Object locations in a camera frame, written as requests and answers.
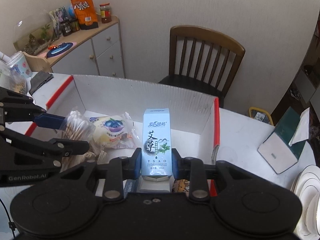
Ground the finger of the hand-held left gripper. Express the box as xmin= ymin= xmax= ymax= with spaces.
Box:
xmin=0 ymin=127 xmax=90 ymax=173
xmin=0 ymin=87 xmax=67 ymax=132

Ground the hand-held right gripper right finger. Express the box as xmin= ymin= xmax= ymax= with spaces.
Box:
xmin=171 ymin=148 xmax=253 ymax=202

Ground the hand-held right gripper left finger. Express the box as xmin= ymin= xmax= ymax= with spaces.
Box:
xmin=60 ymin=148 xmax=142 ymax=202

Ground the cotton swab bag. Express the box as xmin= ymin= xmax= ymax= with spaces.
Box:
xmin=59 ymin=109 xmax=98 ymax=172

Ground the gold foil packet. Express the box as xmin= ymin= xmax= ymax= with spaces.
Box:
xmin=84 ymin=149 xmax=109 ymax=164

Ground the light blue carton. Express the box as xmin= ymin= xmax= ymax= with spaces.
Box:
xmin=141 ymin=108 xmax=173 ymax=181

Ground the blueberry bread packet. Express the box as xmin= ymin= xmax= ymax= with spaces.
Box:
xmin=86 ymin=112 xmax=142 ymax=149

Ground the red cardboard box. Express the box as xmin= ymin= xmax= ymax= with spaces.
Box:
xmin=24 ymin=74 xmax=222 ymax=198

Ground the tiger striped packet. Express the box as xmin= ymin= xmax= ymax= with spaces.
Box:
xmin=172 ymin=179 xmax=188 ymax=193

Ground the small white carton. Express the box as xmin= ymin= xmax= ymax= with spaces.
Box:
xmin=139 ymin=179 xmax=171 ymax=193

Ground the grey cloth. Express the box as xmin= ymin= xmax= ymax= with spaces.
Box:
xmin=29 ymin=71 xmax=54 ymax=96

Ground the clear snack bag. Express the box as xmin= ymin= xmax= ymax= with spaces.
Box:
xmin=0 ymin=66 xmax=28 ymax=95

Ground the wooden stand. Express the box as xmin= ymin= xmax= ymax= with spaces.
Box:
xmin=22 ymin=51 xmax=53 ymax=73

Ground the white floral cup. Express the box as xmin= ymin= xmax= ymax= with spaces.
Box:
xmin=6 ymin=51 xmax=33 ymax=78

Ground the blue mouse pad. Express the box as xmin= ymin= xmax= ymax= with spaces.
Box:
xmin=46 ymin=42 xmax=76 ymax=58

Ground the glass fish bowl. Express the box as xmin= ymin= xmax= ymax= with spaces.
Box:
xmin=12 ymin=10 xmax=55 ymax=55

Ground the grey wooden sideboard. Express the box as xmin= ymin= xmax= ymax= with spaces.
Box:
xmin=46 ymin=15 xmax=125 ymax=78

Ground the yellow rimmed basket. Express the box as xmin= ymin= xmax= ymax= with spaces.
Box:
xmin=249 ymin=107 xmax=272 ymax=126

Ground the picture card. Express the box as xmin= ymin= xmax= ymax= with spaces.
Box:
xmin=49 ymin=6 xmax=69 ymax=39

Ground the green white tissue box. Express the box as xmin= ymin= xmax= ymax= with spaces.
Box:
xmin=257 ymin=106 xmax=313 ymax=174

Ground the orange snack bag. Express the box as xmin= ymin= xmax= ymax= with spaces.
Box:
xmin=69 ymin=0 xmax=98 ymax=30

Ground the red sauce jar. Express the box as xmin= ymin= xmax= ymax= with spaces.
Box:
xmin=99 ymin=3 xmax=112 ymax=24

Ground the stack of white plates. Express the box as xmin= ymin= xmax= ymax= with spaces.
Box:
xmin=290 ymin=165 xmax=320 ymax=205

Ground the wooden chair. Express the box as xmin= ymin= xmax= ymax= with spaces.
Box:
xmin=158 ymin=26 xmax=246 ymax=99

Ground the white gold rim plate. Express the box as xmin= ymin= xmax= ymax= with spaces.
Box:
xmin=299 ymin=192 xmax=320 ymax=238

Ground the black cable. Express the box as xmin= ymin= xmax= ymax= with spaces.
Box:
xmin=0 ymin=197 xmax=17 ymax=238

